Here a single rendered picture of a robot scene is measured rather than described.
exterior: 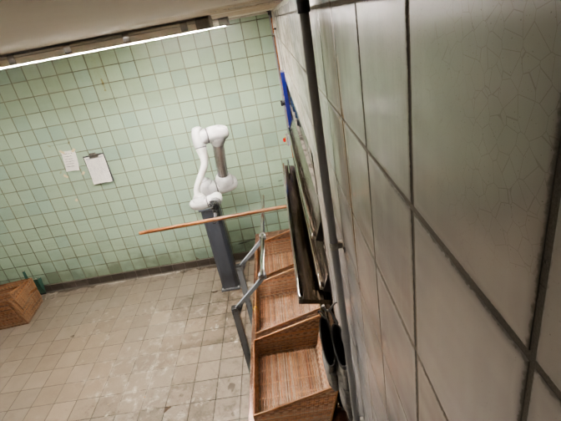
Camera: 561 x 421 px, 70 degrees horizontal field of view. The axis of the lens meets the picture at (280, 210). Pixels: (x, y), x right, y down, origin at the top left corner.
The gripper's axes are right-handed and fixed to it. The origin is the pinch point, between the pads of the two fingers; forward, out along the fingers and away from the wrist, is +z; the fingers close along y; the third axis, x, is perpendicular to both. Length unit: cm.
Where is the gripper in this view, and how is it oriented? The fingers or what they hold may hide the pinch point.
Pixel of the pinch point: (212, 215)
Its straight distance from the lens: 330.1
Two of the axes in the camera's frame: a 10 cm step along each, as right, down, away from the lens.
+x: -9.8, 1.7, 0.3
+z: 0.5, 4.3, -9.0
